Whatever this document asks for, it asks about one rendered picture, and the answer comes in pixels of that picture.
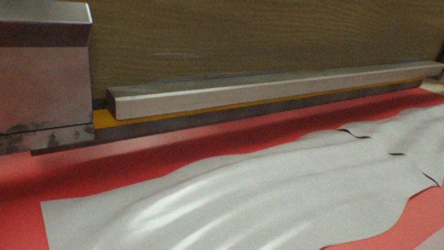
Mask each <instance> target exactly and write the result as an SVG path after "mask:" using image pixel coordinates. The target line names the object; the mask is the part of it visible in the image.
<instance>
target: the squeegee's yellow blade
mask: <svg viewBox="0 0 444 250"><path fill-rule="evenodd" d="M419 79H424V77H420V78H415V79H406V80H401V81H391V82H386V83H382V84H377V85H368V86H362V87H354V88H349V89H340V90H335V91H326V92H321V93H312V94H307V95H298V96H293V97H284V98H279V99H270V100H265V101H256V102H251V103H242V104H234V105H229V106H220V107H215V108H206V109H201V110H192V111H187V112H178V113H173V114H164V115H159V116H150V117H145V118H136V119H131V120H123V121H118V120H115V119H114V117H113V116H112V115H111V113H110V112H109V110H108V109H100V110H93V111H92V112H93V122H92V123H93V124H94V129H97V128H105V127H111V126H119V125H123V124H132V123H136V122H145V121H150V120H158V119H163V118H171V117H176V116H184V115H189V114H197V113H203V112H211V111H216V110H225V109H229V108H238V107H242V106H251V105H256V104H264V103H272V102H277V101H286V100H290V99H298V98H303V97H311V96H317V95H325V94H330V93H339V92H344V91H352V90H356V89H365V88H370V87H379V86H383V85H388V84H392V83H401V82H406V81H415V80H419Z"/></svg>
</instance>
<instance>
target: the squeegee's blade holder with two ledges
mask: <svg viewBox="0 0 444 250"><path fill-rule="evenodd" d="M443 67H444V65H443V64H442V63H436V62H432V61H424V62H408V63H392V64H383V65H367V66H358V67H345V68H342V69H327V70H318V71H302V72H293V73H278V74H269V75H253V76H245V77H230V78H221V79H204V80H196V81H181V82H172V83H156V84H148V85H132V86H124V87H107V88H106V94H107V95H108V110H109V112H110V113H111V115H112V116H113V117H114V119H115V120H118V121H123V120H131V119H136V118H145V117H150V116H159V115H164V114H173V113H178V112H187V111H192V110H201V109H206V108H215V107H220V106H229V105H234V104H242V103H251V102H256V101H265V100H270V99H279V98H284V97H293V96H298V95H307V94H312V93H321V92H326V91H335V90H340V89H349V88H354V87H362V86H368V85H377V84H382V83H386V82H391V81H401V80H406V79H415V78H420V77H429V76H434V75H439V74H440V73H441V72H442V70H443Z"/></svg>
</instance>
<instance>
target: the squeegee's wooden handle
mask: <svg viewBox="0 0 444 250"><path fill-rule="evenodd" d="M50 1H68V2H79V3H86V4H87V5H88V6H89V8H90V11H91V17H92V21H93V25H92V30H91V36H90V40H89V63H90V74H91V93H92V110H100V109H107V108H108V95H107V94H106V88H107V87H124V86H132V85H148V84H156V83H172V82H181V81H196V80H204V79H221V78H230V77H245V76H253V75H269V74H278V73H293V72H302V71H318V70H327V69H342V68H345V67H358V66H367V65H383V64H392V63H408V62H424V61H432V62H436V63H439V62H440V61H441V57H442V55H443V53H444V0H50Z"/></svg>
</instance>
